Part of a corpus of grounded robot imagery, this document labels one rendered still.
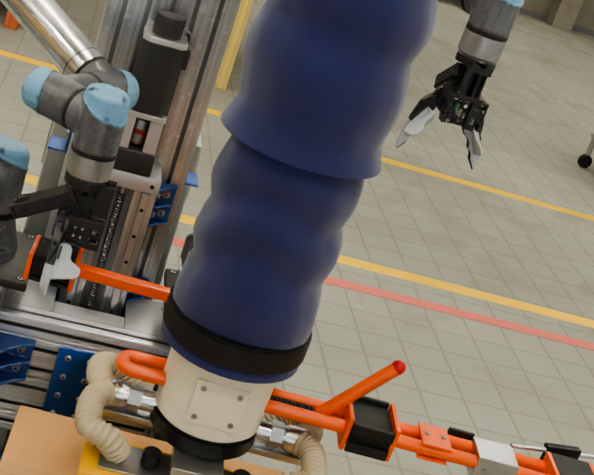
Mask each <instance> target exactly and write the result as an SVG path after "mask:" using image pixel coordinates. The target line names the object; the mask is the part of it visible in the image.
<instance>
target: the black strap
mask: <svg viewBox="0 0 594 475"><path fill-rule="evenodd" d="M174 286H175V284H174V285H173V286H172V288H171V290H170V293H169V296H168V299H167V302H166V304H165V307H164V311H163V320H164V323H165V325H166V327H167V329H168V331H169V332H170V334H171V335H172V336H173V337H174V339H175V340H177V341H178V342H179V343H180V344H181V345H182V346H183V347H185V348H186V349H187V350H189V351H190V352H192V353H194V354H195V355H197V356H199V357H201V358H203V359H205V360H206V361H208V362H210V363H212V364H215V365H217V366H220V367H222V368H226V369H231V370H234V371H238V372H242V373H248V374H254V375H276V374H281V373H285V372H289V371H291V370H294V369H296V368H298V367H299V366H300V365H301V364H302V363H303V361H304V359H305V355H306V352H307V350H308V347H309V344H310V342H311V339H312V331H311V333H310V336H309V338H308V339H307V341H306V342H305V344H303V345H301V346H299V347H296V348H293V349H289V350H283V351H282V350H272V349H266V348H260V347H255V346H251V345H247V344H244V343H241V342H238V341H236V340H234V339H231V338H228V337H225V336H221V335H218V334H216V333H213V332H211V331H209V330H208V329H207V328H205V327H203V326H202V325H200V324H198V323H196V322H194V321H193V320H191V319H189V318H188V317H186V316H185V315H184V314H183V313H182V311H181V310H180V309H179V307H178V306H177V304H176V303H175V301H174V299H173V289H174Z"/></svg>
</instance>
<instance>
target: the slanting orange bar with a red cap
mask: <svg viewBox="0 0 594 475"><path fill-rule="evenodd" d="M405 368H406V366H405V363H404V362H403V361H402V360H395V361H394V362H393V363H391V364H389V365H388V366H386V367H384V368H383V369H380V370H379V371H377V372H375V373H374V374H373V375H371V376H369V377H368V378H366V379H364V380H362V381H361V382H359V383H357V384H356V385H353V386H352V387H350V388H348V389H346V390H345V391H343V392H341V393H340V394H338V395H336V396H335V397H334V398H332V399H330V400H329V401H326V402H325V403H323V404H321V405H319V406H318V407H316V410H317V412H318V413H321V414H325V415H328V416H331V415H332V414H334V413H336V412H337V411H338V410H340V409H342V408H343V407H345V406H347V405H348V404H350V403H352V402H354V401H356V400H358V399H359V398H361V397H363V396H365V395H366V394H368V393H370V392H371V391H373V390H374V389H376V388H377V387H379V386H381V385H383V384H385V383H387V382H388V381H390V380H392V379H394V378H395V377H397V376H399V375H401V374H403V373H404V372H405Z"/></svg>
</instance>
